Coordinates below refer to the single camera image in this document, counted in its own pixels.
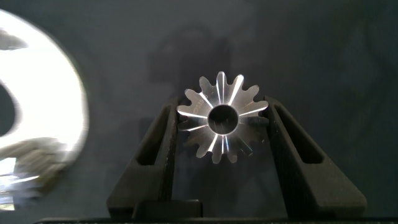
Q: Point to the small steel gear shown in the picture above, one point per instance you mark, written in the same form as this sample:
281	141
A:
199	109

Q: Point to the round white plate with pins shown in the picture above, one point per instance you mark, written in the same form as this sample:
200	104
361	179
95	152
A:
43	93

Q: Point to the dark mat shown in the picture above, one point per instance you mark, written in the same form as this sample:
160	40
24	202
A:
280	46

